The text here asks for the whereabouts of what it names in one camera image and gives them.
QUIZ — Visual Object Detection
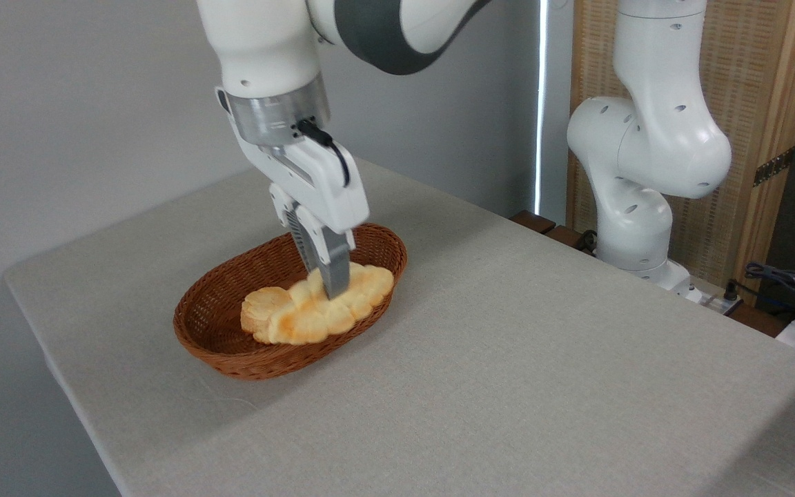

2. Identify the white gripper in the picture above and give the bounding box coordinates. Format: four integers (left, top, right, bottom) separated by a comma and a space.
215, 88, 370, 301

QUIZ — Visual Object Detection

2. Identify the long braided bread loaf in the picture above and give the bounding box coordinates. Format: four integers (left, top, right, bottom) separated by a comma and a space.
266, 262, 395, 346

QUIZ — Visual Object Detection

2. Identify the round bread roll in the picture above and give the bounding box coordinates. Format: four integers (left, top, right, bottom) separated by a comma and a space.
240, 286, 295, 340

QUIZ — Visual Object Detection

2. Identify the brown wicker basket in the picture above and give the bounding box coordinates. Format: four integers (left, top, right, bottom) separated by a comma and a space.
173, 221, 409, 382

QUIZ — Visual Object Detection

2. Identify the dark wooden block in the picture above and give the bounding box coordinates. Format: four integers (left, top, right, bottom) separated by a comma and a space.
544, 225, 596, 257
510, 211, 557, 235

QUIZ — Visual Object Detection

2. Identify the grey tablecloth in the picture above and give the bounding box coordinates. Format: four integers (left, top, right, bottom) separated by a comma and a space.
3, 145, 795, 497

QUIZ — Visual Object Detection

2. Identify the white power strip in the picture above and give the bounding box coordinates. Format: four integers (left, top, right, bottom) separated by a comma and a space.
687, 280, 745, 316

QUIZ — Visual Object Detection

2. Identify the metal screen hinge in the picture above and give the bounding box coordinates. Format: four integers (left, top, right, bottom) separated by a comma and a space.
753, 147, 795, 188

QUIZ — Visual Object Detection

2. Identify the wooden rattan folding screen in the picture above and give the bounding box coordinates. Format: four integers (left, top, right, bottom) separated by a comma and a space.
567, 0, 795, 308

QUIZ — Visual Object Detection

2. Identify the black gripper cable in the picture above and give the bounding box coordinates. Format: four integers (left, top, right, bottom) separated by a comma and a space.
296, 118, 352, 188

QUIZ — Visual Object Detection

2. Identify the black cable bundle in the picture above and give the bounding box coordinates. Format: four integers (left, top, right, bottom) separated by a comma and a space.
743, 261, 795, 325

